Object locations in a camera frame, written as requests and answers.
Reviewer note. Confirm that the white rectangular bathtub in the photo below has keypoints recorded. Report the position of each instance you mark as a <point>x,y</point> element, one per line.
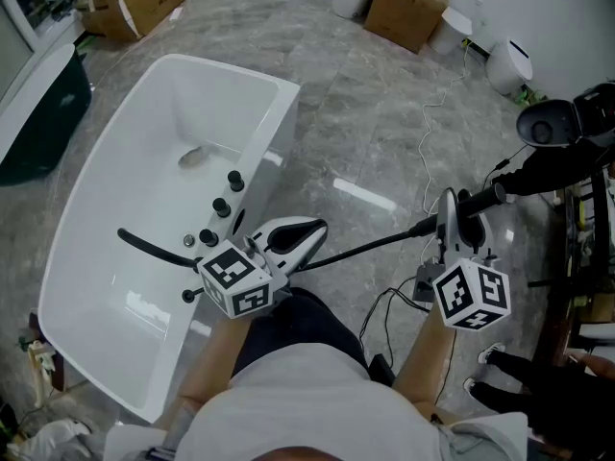
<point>144,161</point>

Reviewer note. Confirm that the person's right forearm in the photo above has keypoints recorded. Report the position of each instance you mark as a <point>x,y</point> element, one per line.
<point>423,363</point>

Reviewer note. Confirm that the dark wooden shelf unit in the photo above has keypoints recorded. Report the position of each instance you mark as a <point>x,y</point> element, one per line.
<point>576,267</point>

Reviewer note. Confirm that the closed cardboard box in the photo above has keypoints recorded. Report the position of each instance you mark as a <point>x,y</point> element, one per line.
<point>408,12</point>

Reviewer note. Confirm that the grey overflow cover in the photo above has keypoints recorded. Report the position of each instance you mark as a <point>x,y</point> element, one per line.
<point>194,155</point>

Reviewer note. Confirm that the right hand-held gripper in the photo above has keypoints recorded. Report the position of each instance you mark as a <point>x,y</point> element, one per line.
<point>473,296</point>

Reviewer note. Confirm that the person's white shirt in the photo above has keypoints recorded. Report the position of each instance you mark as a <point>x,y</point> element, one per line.
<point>312,401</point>

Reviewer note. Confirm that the dark green oval bathtub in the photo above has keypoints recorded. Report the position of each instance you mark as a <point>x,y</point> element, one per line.
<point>43,128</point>

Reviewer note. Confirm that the black round faucet knob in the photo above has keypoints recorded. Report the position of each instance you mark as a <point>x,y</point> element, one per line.
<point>208,237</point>
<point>235,181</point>
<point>221,207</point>

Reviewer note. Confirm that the small round grey metal knob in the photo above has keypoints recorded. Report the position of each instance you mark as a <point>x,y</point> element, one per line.
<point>189,240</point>

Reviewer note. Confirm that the grey round handheld device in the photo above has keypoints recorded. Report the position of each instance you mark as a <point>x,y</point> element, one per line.
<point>545,123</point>

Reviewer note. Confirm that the black curved faucet spout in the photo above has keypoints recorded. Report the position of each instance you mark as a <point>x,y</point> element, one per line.
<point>158,251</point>

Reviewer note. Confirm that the person's black trousers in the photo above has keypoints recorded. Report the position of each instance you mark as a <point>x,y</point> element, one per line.
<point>307,320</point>

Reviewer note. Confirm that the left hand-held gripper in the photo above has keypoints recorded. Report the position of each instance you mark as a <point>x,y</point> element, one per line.
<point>235,281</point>

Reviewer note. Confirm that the person's left forearm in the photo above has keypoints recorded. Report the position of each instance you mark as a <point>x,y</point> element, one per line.
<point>216,353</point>

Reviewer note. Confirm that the large open cardboard box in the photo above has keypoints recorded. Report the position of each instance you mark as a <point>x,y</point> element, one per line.
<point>134,3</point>

